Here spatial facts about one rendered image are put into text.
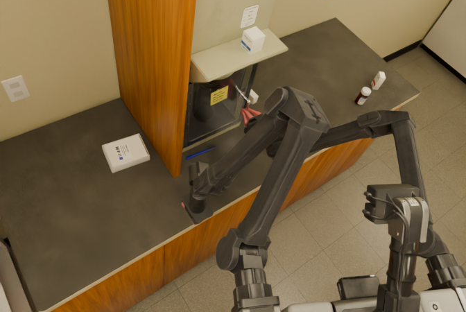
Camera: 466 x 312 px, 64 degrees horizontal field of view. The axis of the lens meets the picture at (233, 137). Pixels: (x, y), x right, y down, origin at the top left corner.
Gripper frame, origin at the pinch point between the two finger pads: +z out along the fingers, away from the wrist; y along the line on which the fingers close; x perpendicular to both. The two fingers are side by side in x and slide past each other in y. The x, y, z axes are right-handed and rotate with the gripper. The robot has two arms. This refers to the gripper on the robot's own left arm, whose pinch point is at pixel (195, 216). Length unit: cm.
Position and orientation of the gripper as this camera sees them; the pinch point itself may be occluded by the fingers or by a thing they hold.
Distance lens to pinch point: 132.5
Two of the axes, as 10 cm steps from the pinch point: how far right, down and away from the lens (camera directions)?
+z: -1.5, 5.7, 8.1
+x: -8.1, 4.0, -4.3
